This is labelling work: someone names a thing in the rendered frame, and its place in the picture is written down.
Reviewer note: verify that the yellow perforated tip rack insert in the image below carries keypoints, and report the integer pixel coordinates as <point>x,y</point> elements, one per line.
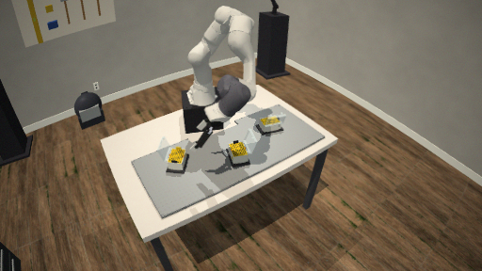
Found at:
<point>238,149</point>

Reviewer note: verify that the yellow pipette tip rack plate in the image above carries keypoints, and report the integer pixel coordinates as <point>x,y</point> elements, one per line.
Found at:
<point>176,156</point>

